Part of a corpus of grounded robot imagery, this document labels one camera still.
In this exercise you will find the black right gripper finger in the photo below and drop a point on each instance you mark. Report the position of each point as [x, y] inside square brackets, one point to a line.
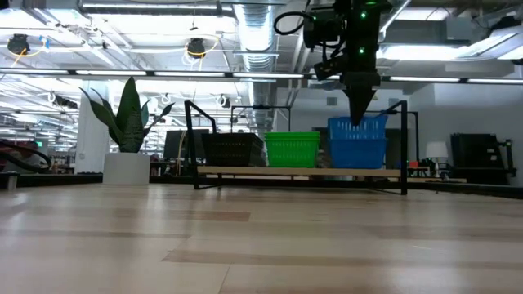
[358, 104]

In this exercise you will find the black plastic basket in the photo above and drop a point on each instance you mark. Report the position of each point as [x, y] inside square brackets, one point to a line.
[229, 138]
[229, 134]
[229, 154]

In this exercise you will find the small red box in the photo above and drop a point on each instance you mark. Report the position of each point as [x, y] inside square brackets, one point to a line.
[413, 163]

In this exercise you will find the white table lamp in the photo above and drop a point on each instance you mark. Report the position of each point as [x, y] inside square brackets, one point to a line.
[436, 149]

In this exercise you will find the black equipment box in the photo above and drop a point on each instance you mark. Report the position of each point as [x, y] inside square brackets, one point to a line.
[474, 155]

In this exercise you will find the black monitor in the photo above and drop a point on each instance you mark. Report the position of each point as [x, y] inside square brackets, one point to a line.
[173, 143]

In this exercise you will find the snake plant in white pot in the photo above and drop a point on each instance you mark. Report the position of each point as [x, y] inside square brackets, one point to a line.
[128, 122]

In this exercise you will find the long linear ceiling light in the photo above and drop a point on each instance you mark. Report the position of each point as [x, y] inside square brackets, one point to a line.
[110, 72]

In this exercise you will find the wall vent grille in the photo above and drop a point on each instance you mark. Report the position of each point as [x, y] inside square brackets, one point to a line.
[332, 101]

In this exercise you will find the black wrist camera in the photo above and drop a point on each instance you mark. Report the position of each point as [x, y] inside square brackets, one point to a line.
[327, 69]

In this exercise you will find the silver slanted air duct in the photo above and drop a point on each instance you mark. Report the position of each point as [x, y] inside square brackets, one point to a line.
[393, 18]

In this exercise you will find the black frame wooden shelf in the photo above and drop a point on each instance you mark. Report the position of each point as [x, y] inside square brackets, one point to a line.
[286, 171]

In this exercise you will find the silver vertical air duct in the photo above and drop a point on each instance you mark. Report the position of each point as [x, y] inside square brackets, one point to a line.
[256, 41]

